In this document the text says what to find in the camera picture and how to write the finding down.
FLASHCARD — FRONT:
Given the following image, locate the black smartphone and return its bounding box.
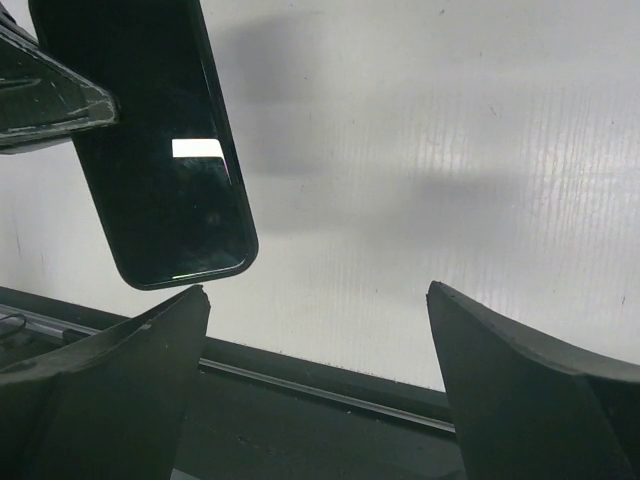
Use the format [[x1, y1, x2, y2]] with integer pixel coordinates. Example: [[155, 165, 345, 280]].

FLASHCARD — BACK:
[[29, 1, 258, 290]]

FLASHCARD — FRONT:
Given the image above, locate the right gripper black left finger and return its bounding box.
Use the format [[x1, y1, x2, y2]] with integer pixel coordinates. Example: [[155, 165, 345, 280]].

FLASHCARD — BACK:
[[1, 286, 210, 479]]

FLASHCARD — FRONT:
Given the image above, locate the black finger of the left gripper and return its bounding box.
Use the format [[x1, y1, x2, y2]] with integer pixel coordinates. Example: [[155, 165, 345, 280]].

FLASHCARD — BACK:
[[1, 14, 117, 150]]

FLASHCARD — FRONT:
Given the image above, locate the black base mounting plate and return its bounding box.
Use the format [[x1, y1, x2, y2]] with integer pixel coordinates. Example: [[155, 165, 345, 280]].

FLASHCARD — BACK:
[[1, 288, 465, 479]]

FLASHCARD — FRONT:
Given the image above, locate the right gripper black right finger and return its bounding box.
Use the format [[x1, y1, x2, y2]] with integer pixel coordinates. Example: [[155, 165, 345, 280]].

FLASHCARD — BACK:
[[426, 282, 639, 479]]

